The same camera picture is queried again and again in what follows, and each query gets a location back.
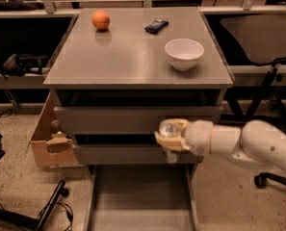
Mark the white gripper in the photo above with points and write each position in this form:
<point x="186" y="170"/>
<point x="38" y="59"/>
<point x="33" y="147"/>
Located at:
<point x="197" y="138"/>

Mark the black headset on shelf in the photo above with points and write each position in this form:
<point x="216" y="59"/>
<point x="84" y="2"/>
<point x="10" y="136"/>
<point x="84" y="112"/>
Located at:
<point x="21" y="64"/>

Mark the top grey drawer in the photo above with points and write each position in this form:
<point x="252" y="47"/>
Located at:
<point x="127" y="120"/>

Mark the white bowl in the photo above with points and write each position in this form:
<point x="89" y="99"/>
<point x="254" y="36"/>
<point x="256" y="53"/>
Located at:
<point x="183" y="53"/>

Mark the open bottom grey drawer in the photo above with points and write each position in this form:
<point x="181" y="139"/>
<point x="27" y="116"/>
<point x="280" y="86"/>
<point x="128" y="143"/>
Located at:
<point x="141" y="198"/>

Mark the black stand with cable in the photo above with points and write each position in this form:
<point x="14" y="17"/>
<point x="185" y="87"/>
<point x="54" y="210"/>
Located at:
<point x="37" y="224"/>

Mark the orange fruit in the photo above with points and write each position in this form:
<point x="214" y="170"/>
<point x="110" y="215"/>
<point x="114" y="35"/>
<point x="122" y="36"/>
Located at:
<point x="100" y="20"/>

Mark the cardboard box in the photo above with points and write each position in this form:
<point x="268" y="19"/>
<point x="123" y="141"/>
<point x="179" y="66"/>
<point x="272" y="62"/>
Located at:
<point x="50" y="145"/>

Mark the black chair wheel base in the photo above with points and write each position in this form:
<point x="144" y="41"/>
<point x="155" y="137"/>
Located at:
<point x="261" y="180"/>

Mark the middle grey drawer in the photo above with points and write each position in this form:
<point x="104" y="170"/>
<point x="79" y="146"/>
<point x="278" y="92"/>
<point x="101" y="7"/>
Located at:
<point x="87" y="154"/>

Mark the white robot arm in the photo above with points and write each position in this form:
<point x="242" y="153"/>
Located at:
<point x="256" y="145"/>

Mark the grey drawer cabinet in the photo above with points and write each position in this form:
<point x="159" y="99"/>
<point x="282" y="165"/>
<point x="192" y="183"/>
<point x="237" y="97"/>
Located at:
<point x="128" y="67"/>

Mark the black office chair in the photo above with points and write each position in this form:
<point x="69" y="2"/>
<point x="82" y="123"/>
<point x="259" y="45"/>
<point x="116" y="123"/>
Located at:
<point x="257" y="40"/>

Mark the silver redbull can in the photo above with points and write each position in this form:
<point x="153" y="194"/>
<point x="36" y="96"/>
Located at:
<point x="167" y="138"/>

